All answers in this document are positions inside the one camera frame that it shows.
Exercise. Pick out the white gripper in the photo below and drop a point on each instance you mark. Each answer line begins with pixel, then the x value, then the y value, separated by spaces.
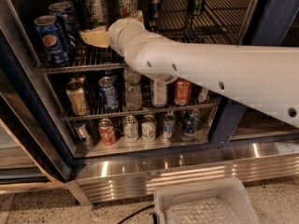
pixel 119 34

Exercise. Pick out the white 7up can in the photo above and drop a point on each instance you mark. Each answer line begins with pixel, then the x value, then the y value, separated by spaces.
pixel 97 12
pixel 127 7

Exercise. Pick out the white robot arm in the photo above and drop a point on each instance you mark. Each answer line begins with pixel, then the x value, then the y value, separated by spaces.
pixel 263 78

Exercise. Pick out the blue pepsi can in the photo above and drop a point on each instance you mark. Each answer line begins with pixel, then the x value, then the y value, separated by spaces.
pixel 52 37
pixel 65 14
pixel 190 122
pixel 72 5

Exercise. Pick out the slim dark energy can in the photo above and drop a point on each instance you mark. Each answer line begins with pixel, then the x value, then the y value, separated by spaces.
pixel 154 9

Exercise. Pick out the front blue Pepsi can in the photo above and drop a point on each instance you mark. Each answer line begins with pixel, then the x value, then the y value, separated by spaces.
pixel 52 37

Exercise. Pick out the blue can middle shelf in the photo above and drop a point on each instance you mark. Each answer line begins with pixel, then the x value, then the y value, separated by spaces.
pixel 108 93

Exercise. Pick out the gold can middle shelf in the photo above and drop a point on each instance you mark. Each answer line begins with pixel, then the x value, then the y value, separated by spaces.
pixel 77 96

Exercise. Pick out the tall white labelled can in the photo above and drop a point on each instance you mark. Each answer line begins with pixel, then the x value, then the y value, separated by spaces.
pixel 158 93

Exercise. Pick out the orange can middle shelf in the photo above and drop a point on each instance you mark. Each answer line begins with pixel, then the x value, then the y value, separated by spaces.
pixel 183 90

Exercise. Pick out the red can bottom shelf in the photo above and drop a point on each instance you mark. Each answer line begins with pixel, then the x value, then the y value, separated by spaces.
pixel 107 132

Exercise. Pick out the blue silver bottom can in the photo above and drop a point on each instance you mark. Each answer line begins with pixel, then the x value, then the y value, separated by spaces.
pixel 169 125

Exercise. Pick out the silver slim can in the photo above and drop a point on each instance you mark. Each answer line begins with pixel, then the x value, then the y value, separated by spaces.
pixel 203 95

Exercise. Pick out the white can bottom shelf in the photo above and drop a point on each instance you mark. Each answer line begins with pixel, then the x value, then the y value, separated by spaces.
pixel 130 128

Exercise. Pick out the silver can bottom left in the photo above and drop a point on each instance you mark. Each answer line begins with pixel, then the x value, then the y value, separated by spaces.
pixel 83 134

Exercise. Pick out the blue Pepsi bottom can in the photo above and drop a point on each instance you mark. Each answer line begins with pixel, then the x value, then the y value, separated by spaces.
pixel 190 122

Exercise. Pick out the open fridge glass door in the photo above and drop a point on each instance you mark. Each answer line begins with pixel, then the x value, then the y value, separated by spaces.
pixel 29 159

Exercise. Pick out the clear water bottle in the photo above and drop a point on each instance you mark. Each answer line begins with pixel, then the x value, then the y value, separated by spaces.
pixel 133 94

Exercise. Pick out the white plastic bin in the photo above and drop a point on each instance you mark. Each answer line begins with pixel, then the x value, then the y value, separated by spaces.
pixel 230 189

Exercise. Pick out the bubble wrap sheet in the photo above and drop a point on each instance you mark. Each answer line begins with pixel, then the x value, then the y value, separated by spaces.
pixel 205 211

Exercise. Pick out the middle wire fridge shelf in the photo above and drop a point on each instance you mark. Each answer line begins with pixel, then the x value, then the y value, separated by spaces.
pixel 62 75

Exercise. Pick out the wire fridge shelf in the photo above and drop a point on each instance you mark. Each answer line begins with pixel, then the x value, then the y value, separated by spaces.
pixel 220 23
pixel 62 75

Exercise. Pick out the top wire fridge shelf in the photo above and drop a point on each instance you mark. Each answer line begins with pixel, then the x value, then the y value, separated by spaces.
pixel 220 23

